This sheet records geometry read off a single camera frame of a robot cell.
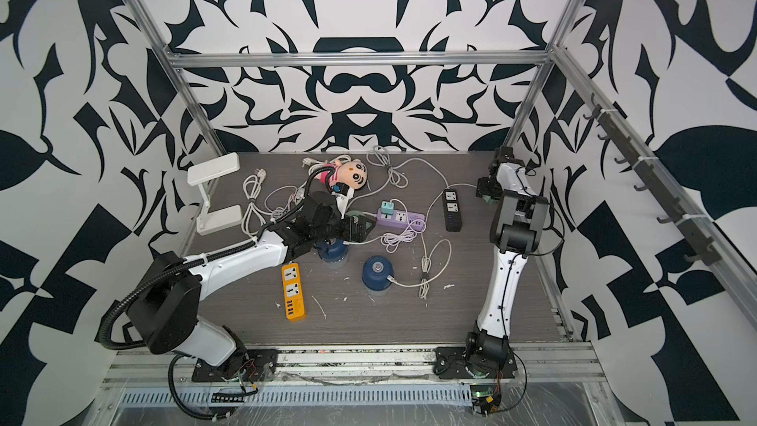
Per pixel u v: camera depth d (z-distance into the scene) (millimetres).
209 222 988
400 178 1109
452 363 726
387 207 964
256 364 728
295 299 829
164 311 433
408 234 963
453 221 991
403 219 984
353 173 1012
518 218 665
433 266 895
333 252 844
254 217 1019
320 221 672
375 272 789
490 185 983
